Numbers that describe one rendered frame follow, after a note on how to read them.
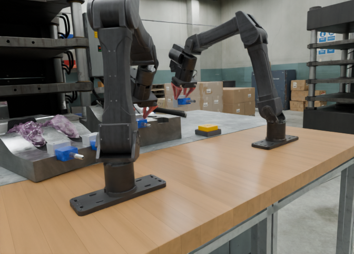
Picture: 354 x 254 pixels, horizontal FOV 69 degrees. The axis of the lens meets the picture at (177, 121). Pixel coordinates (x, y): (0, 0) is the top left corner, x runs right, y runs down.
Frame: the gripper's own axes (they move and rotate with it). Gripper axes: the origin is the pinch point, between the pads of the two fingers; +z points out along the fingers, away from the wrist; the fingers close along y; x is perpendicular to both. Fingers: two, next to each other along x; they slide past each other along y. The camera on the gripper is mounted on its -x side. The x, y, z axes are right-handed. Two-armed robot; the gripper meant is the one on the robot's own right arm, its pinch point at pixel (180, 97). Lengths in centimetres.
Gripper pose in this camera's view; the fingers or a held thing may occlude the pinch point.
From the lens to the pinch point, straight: 118.8
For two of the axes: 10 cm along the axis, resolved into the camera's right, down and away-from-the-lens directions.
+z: -2.2, 8.3, 5.2
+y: -8.1, 1.4, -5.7
